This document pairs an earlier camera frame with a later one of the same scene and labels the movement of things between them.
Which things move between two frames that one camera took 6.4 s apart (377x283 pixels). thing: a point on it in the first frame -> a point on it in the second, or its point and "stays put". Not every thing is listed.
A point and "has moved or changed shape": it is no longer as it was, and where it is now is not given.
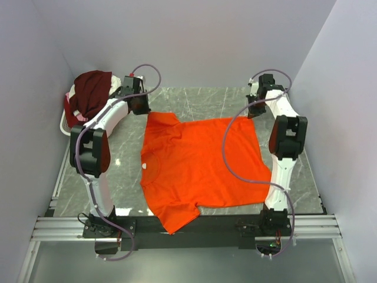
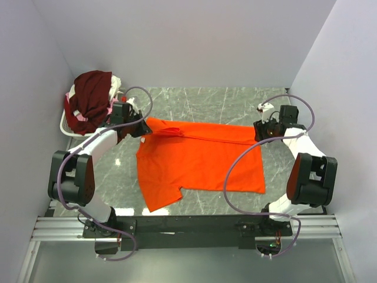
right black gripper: [253, 112] -> [260, 127]
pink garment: [79, 117] stays put
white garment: [115, 83] stays put
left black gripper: [145, 109] -> [144, 129]
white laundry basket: [64, 128] stays put
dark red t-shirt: [92, 90] stays put
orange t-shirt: [184, 166] has moved or changed shape
